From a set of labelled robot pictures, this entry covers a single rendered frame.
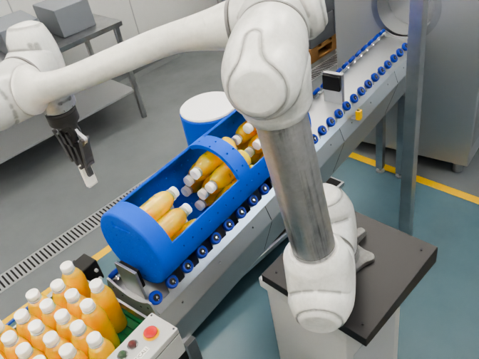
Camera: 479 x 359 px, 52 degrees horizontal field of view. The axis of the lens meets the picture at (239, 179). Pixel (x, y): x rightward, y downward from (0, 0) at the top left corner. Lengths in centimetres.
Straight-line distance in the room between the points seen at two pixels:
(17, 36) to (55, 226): 266
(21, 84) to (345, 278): 79
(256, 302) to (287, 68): 211
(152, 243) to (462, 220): 215
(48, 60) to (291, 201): 61
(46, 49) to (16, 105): 18
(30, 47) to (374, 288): 104
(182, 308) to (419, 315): 138
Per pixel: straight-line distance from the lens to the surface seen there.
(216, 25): 99
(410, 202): 280
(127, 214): 152
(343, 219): 129
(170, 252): 152
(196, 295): 173
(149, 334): 135
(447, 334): 266
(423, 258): 150
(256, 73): 76
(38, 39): 118
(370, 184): 342
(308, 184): 97
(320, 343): 157
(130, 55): 103
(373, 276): 146
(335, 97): 245
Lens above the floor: 215
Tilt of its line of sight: 37 degrees down
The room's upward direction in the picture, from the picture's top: 11 degrees counter-clockwise
